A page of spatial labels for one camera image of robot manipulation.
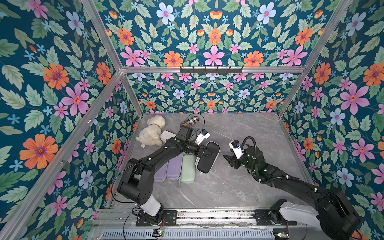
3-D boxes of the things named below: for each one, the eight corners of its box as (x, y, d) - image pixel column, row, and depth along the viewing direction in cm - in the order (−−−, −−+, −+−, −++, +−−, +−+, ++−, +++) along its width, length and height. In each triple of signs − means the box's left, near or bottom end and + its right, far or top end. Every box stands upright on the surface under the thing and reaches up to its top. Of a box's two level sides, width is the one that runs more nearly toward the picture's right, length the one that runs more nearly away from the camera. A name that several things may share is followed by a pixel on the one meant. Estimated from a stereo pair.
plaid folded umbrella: (186, 129, 112) (185, 126, 109) (182, 125, 115) (182, 121, 112) (199, 122, 117) (199, 118, 114) (196, 118, 119) (196, 115, 117)
